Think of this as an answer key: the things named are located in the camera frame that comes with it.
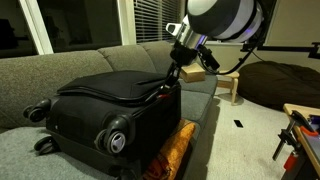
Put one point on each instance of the orange patterned cushion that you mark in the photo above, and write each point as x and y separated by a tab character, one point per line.
173	150

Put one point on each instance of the beige carpet rug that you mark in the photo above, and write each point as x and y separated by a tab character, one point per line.
246	150

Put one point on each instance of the grey fabric sofa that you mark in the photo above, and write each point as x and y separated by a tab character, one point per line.
50	73

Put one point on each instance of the black bar clamp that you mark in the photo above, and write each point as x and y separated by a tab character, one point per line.
283	140

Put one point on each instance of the tan cardboard box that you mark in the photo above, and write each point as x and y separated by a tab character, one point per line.
195	74

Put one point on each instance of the black fabric wheeled suitcase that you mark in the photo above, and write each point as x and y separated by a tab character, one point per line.
100	116

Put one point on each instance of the black phone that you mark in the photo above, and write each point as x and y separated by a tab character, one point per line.
238	123

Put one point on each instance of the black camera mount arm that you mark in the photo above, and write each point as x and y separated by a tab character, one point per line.
286	48

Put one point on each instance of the white window frame post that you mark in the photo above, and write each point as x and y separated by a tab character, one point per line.
126	23
35	30

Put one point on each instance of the wooden work table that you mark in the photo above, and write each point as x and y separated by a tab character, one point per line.
290	108

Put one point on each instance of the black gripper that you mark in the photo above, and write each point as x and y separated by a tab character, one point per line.
183	53

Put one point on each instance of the dark brown beanbag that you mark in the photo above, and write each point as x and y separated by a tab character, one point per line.
283	86

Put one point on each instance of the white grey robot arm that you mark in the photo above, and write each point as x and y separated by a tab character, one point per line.
226	16

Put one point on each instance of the orange zipper pull tag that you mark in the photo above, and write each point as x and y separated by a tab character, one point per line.
164	96

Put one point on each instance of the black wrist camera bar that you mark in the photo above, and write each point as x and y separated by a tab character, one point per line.
210	58

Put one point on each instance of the small wooden stool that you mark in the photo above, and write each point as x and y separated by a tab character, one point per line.
235	90

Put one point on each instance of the white window blinds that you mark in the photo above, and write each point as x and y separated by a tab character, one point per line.
153	20

